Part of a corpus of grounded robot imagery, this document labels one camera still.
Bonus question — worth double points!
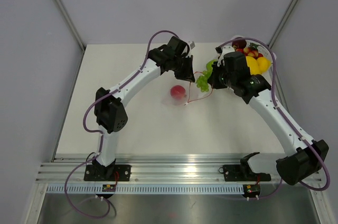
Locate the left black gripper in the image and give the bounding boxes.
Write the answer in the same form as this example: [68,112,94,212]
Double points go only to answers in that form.
[171,55,195,82]

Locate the yellow mango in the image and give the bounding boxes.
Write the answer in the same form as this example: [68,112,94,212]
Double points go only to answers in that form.
[246,56,261,75]

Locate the green cabbage-like vegetable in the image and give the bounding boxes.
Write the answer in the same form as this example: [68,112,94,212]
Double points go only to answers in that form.
[206,60,218,72]

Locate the green grape bunch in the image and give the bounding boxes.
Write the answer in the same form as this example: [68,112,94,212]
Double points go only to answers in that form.
[195,70,211,92]

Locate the clear zip bag orange zipper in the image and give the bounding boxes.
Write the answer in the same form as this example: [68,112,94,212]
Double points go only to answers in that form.
[161,71,213,107]

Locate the red apple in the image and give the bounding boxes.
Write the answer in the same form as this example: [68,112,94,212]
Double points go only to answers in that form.
[170,85,186,100]

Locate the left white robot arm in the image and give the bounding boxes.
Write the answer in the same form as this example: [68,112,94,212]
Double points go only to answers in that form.
[84,36,195,181]

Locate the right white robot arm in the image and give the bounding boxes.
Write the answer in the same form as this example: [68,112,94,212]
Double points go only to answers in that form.
[208,51,329,185]

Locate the strawberry cluster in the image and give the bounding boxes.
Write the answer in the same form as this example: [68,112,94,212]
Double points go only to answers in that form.
[235,47,264,59]

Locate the dark red plum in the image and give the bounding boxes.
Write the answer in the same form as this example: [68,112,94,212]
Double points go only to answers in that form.
[232,38,247,49]

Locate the yellow lemon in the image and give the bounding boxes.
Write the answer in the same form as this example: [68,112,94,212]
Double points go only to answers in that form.
[256,57,271,73]

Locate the white plastic fruit basket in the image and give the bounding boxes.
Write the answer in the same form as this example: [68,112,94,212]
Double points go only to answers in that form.
[215,35,276,74]

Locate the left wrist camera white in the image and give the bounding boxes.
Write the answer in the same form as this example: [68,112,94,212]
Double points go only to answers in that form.
[188,41,195,50]

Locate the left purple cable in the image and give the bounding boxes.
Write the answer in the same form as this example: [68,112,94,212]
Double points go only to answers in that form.
[64,30,177,220]

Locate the purple cable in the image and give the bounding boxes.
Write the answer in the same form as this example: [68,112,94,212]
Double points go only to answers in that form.
[218,37,331,201]
[64,30,177,220]

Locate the aluminium mounting rail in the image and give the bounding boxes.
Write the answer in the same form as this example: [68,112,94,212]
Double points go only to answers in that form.
[35,154,323,184]

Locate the right aluminium frame post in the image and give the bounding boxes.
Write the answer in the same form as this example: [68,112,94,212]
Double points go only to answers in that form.
[268,0,300,48]

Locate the aluminium frame post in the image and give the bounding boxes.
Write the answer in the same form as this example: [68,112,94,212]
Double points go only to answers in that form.
[53,0,86,54]
[268,0,300,48]

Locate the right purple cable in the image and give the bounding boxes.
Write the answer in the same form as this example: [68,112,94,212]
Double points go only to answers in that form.
[218,37,331,201]

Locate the left aluminium frame post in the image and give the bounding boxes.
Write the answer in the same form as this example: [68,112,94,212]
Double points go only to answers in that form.
[53,0,86,54]

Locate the white slotted cable duct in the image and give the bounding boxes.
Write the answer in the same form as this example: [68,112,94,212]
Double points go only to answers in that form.
[46,183,244,195]

